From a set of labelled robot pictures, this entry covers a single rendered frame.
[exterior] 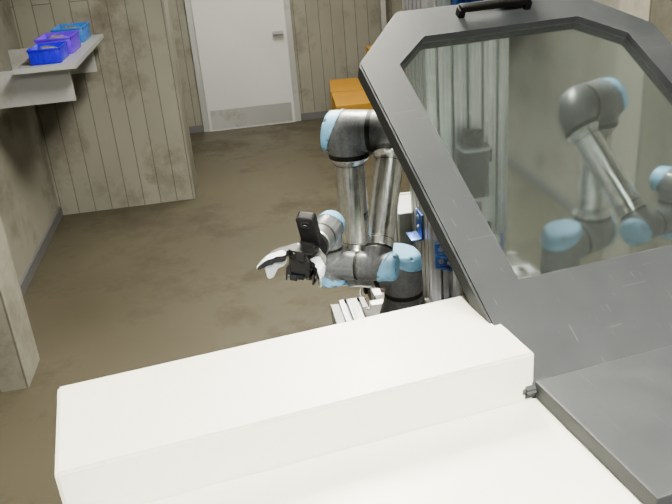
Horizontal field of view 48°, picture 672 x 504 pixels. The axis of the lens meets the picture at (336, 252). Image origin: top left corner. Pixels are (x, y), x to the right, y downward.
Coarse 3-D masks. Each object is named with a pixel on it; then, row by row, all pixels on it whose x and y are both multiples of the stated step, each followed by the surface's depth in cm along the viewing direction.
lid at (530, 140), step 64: (512, 0) 175; (576, 0) 182; (384, 64) 162; (448, 64) 166; (512, 64) 168; (576, 64) 170; (640, 64) 172; (384, 128) 154; (448, 128) 154; (512, 128) 155; (576, 128) 157; (640, 128) 159; (448, 192) 141; (512, 192) 144; (576, 192) 146; (640, 192) 147; (448, 256) 135; (512, 256) 135; (576, 256) 136; (640, 256) 135; (512, 320) 124; (576, 320) 125; (640, 320) 127
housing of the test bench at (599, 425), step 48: (576, 384) 115; (624, 384) 114; (432, 432) 112; (480, 432) 111; (528, 432) 111; (576, 432) 108; (624, 432) 104; (240, 480) 106; (288, 480) 105; (336, 480) 104; (384, 480) 104; (432, 480) 103; (480, 480) 102; (528, 480) 101; (576, 480) 101; (624, 480) 99
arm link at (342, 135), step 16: (336, 112) 210; (352, 112) 208; (368, 112) 207; (336, 128) 208; (352, 128) 206; (368, 128) 205; (320, 144) 212; (336, 144) 209; (352, 144) 208; (368, 144) 207; (336, 160) 212; (352, 160) 210; (336, 176) 217; (352, 176) 214; (352, 192) 216; (352, 208) 218; (352, 224) 220; (352, 240) 222
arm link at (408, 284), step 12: (396, 252) 222; (408, 252) 222; (408, 264) 219; (420, 264) 223; (408, 276) 221; (420, 276) 224; (384, 288) 226; (396, 288) 222; (408, 288) 222; (420, 288) 225
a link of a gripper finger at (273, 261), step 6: (276, 252) 178; (282, 252) 178; (264, 258) 175; (270, 258) 175; (276, 258) 176; (282, 258) 177; (258, 264) 174; (264, 264) 174; (270, 264) 175; (276, 264) 178; (282, 264) 179; (270, 270) 178; (276, 270) 179; (270, 276) 178
